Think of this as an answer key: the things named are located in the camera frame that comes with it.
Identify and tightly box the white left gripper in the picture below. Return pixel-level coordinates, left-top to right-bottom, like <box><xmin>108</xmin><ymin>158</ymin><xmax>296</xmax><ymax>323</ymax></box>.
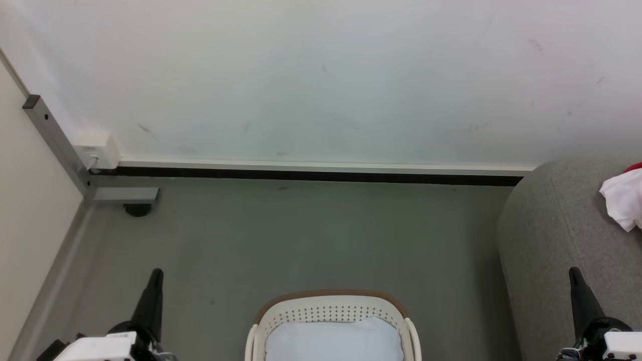
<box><xmin>52</xmin><ymin>268</ymin><xmax>174</xmax><ymax>361</ymax></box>

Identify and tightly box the grey metal frame post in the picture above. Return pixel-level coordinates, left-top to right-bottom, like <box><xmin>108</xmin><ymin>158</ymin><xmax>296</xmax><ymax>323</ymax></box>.
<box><xmin>22</xmin><ymin>94</ymin><xmax>97</xmax><ymax>197</ymax></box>

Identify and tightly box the pale white cloth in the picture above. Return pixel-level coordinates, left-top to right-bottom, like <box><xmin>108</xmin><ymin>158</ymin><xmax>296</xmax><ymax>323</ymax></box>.
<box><xmin>264</xmin><ymin>316</ymin><xmax>405</xmax><ymax>361</ymax></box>

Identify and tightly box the white wall socket box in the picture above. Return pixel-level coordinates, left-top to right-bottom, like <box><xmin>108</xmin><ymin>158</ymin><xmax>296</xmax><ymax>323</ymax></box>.
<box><xmin>72</xmin><ymin>131</ymin><xmax>121</xmax><ymax>170</ymax></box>

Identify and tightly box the beige partition panel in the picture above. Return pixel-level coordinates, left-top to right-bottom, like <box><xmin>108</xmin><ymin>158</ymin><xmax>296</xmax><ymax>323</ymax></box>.
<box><xmin>0</xmin><ymin>49</ymin><xmax>97</xmax><ymax>361</ymax></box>

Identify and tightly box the white perforated laundry basket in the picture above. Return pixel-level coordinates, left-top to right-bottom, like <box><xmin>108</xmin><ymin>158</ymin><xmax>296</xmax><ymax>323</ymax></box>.
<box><xmin>245</xmin><ymin>289</ymin><xmax>422</xmax><ymax>361</ymax></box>

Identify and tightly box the grey fabric sofa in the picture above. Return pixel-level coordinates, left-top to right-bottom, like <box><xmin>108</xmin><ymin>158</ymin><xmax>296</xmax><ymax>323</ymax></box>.
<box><xmin>496</xmin><ymin>156</ymin><xmax>642</xmax><ymax>361</ymax></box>

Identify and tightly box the white and black baseboard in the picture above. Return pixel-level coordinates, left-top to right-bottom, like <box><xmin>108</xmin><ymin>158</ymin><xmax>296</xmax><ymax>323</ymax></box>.
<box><xmin>89</xmin><ymin>155</ymin><xmax>538</xmax><ymax>188</ymax></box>

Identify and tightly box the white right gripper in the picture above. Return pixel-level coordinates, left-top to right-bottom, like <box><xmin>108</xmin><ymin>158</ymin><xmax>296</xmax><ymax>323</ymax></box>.
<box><xmin>558</xmin><ymin>267</ymin><xmax>642</xmax><ymax>361</ymax></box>

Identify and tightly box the red and white sports garment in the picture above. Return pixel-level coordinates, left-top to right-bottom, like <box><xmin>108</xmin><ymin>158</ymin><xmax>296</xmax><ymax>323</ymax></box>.
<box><xmin>599</xmin><ymin>161</ymin><xmax>642</xmax><ymax>233</ymax></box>

